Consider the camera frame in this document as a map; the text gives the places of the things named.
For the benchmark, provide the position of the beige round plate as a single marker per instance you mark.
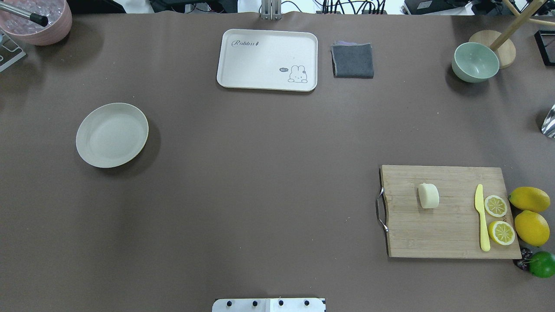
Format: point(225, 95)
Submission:
point(112, 135)

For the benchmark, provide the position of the white rabbit tray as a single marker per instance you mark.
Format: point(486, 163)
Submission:
point(268, 59)

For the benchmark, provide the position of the grey folded cloth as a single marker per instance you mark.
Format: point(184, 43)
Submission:
point(352, 60)

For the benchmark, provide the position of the purple cloth under grey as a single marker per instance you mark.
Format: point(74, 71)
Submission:
point(344, 43)

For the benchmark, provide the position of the wooden cutting board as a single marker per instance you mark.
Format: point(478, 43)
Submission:
point(450, 231)

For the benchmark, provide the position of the yellow plastic knife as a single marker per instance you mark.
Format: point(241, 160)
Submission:
point(484, 242)

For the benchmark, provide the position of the green ceramic bowl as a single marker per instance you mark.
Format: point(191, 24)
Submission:
point(474, 62)

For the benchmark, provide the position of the lemon half upper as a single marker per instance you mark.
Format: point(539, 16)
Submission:
point(496, 206)

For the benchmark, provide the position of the lemon half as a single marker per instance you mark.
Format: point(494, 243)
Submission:
point(501, 233)
point(496, 206)

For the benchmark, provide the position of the lemon half lower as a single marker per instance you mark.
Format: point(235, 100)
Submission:
point(501, 233)

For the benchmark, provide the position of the wooden stand with base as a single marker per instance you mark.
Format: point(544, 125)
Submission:
point(500, 43)

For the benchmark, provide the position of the whole yellow lemon upper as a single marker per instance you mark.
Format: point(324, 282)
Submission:
point(529, 198)

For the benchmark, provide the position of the whole yellow lemon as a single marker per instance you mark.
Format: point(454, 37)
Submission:
point(532, 228)
point(529, 198)

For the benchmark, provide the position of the whole yellow lemon lower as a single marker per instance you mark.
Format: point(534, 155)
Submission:
point(532, 228)

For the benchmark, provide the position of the dark grapes bunch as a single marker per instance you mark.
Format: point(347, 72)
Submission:
point(523, 263)

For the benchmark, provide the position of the silver foil object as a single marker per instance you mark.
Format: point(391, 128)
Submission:
point(548, 125)

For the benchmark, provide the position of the black-tipped metal rod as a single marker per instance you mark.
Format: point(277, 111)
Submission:
point(25, 14)

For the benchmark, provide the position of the green lime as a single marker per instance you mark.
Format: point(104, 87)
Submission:
point(542, 264)

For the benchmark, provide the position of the black box right edge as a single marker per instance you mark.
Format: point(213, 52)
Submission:
point(545, 40)

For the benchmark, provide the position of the metal bracket at edge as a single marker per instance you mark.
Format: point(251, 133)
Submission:
point(271, 10)

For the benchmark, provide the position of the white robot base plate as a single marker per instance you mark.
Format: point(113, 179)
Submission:
point(270, 305)

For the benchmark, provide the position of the metal frame left edge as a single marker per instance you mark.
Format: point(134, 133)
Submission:
point(10, 52)

